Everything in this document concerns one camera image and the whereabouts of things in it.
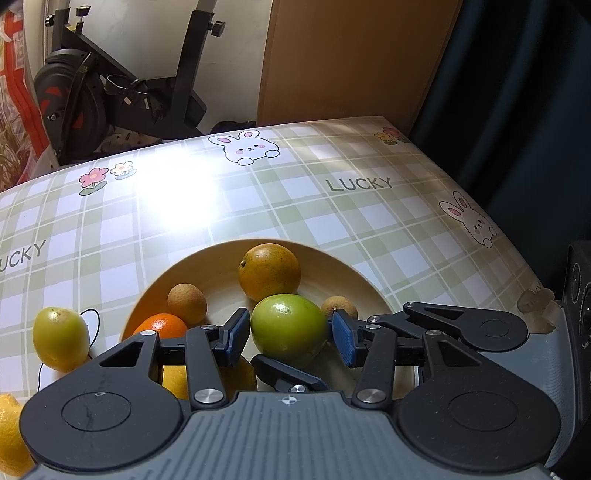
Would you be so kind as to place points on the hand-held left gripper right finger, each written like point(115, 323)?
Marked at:
point(344, 339)

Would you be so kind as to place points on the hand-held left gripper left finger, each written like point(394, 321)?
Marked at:
point(235, 339)

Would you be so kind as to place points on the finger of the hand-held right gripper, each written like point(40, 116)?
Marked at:
point(286, 374)
point(415, 321)

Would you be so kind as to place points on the brown longan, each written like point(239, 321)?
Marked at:
point(187, 302)
point(339, 305)

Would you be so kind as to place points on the green jujube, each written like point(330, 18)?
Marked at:
point(286, 327)

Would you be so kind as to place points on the yellow lemon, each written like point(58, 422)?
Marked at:
point(9, 434)
point(175, 383)

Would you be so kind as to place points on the green-tinged orange tangerine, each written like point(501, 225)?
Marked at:
point(270, 272)

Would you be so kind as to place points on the cream round plate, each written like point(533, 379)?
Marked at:
point(217, 263)

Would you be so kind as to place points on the green plaid tablecloth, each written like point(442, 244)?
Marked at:
point(323, 207)

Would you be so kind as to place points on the yellow-green jujube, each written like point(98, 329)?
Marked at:
point(60, 339)

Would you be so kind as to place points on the dark blue curtain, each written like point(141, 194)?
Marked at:
point(517, 115)

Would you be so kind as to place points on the wooden cabinet panel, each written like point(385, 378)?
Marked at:
point(346, 60)

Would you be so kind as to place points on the black exercise bike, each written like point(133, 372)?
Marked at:
point(87, 106)

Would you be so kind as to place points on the pink printed wall cloth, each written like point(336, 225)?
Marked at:
point(7, 157)

